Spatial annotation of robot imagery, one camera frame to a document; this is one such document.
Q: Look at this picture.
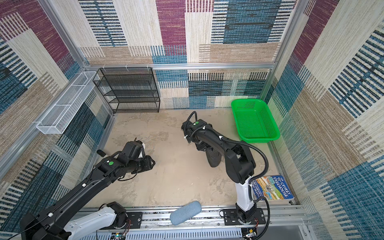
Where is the dark pinstriped long sleeve shirt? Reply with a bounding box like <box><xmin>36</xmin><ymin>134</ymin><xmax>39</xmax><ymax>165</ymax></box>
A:
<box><xmin>196</xmin><ymin>142</ymin><xmax>222</xmax><ymax>168</ymax></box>

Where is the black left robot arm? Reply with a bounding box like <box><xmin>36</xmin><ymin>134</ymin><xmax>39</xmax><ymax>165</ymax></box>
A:
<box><xmin>20</xmin><ymin>140</ymin><xmax>156</xmax><ymax>240</ymax></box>

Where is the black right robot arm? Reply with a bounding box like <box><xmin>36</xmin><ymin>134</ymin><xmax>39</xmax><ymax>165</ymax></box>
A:
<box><xmin>181</xmin><ymin>120</ymin><xmax>269</xmax><ymax>224</ymax></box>

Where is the blue-grey fuzzy microphone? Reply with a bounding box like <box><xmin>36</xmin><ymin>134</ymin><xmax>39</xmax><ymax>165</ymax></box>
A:
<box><xmin>170</xmin><ymin>201</ymin><xmax>202</xmax><ymax>226</ymax></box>

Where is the green plastic basket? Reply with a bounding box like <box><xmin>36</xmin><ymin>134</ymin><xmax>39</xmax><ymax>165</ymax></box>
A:
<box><xmin>231</xmin><ymin>99</ymin><xmax>281</xmax><ymax>144</ymax></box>

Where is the colourful treehouse book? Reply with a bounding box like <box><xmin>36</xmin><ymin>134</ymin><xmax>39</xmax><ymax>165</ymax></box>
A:
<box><xmin>252</xmin><ymin>175</ymin><xmax>295</xmax><ymax>201</ymax></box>

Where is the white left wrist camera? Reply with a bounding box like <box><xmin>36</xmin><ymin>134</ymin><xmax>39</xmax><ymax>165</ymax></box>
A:
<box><xmin>138</xmin><ymin>143</ymin><xmax>146</xmax><ymax>159</ymax></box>

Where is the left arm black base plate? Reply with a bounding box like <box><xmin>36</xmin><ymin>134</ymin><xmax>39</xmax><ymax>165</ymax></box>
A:
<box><xmin>121</xmin><ymin>212</ymin><xmax>143</xmax><ymax>231</ymax></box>

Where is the black wire mesh shelf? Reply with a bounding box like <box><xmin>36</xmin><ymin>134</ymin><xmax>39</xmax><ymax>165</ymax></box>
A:
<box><xmin>93</xmin><ymin>67</ymin><xmax>161</xmax><ymax>114</ymax></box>

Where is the white slotted cable duct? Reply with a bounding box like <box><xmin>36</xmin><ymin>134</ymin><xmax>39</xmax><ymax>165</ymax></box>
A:
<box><xmin>95</xmin><ymin>227</ymin><xmax>243</xmax><ymax>240</ymax></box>

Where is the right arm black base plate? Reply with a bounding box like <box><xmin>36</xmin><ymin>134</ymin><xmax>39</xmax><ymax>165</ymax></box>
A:
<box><xmin>219</xmin><ymin>208</ymin><xmax>267</xmax><ymax>226</ymax></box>

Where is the white wire mesh tray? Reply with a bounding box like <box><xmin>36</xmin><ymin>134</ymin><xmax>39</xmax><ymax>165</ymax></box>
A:
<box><xmin>36</xmin><ymin>72</ymin><xmax>96</xmax><ymax>135</ymax></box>

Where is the black corrugated cable conduit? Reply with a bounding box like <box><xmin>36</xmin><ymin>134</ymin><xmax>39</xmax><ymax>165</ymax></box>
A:
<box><xmin>182</xmin><ymin>110</ymin><xmax>271</xmax><ymax>240</ymax></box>

